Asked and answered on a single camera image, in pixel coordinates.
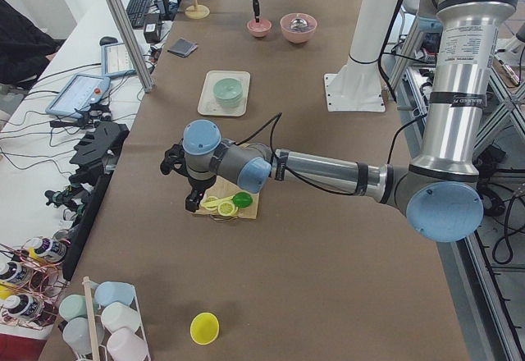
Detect green bowl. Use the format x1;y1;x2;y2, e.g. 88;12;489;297
212;78;243;108

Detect grey folded cloth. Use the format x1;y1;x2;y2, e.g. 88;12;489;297
167;38;199;58

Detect white cup rack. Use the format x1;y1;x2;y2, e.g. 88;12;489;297
59;276;152;360

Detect blue teach pendant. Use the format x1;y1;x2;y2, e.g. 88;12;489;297
101;43;135;78
45;73;111;118

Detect yellow plastic cup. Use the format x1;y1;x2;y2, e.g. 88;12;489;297
189;312;220;345

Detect wooden cutting board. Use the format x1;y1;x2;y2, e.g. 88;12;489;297
189;141;267;220

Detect black keyboard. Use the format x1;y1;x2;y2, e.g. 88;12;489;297
126;0;152;30

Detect aluminium frame post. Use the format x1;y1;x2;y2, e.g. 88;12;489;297
106;0;154;94

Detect cream rabbit tray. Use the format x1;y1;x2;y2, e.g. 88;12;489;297
198;71;250;117

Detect small pink bowl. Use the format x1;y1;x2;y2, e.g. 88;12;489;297
246;18;272;38

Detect blue teach pendant far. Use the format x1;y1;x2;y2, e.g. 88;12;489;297
101;43;135;78

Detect large pink bowl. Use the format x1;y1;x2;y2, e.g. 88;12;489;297
280;12;317;43

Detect blue teach pendant near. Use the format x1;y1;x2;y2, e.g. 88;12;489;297
45;73;111;118

